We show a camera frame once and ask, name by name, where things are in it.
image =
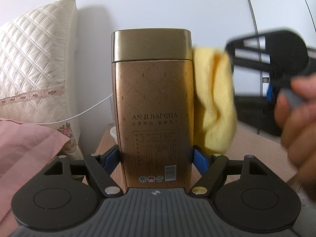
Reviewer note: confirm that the gold tea tin container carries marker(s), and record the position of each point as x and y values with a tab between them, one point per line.
151	108

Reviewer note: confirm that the thin grey curved rail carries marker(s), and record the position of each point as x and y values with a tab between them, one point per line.
254	24

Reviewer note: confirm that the yellow cleaning cloth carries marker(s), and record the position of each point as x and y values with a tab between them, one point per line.
217	103

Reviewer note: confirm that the small white bowl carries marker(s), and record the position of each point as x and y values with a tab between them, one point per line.
113	131

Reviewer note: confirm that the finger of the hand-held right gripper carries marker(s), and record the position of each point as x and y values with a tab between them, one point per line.
251	60
249	37

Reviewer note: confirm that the wooden nightstand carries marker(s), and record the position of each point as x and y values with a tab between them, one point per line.
254	153

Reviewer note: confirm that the person's right hand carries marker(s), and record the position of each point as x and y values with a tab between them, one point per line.
298	128

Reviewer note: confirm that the pink blanket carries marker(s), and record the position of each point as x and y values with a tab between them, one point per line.
27	150

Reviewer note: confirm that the dark furniture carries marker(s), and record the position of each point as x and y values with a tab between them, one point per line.
256	116

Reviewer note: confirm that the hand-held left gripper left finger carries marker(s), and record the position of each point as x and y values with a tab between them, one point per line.
111	157

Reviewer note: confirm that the cream quilted pillow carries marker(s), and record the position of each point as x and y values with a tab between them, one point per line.
37	61

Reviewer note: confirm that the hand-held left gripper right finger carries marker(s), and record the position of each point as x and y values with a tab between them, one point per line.
200	160

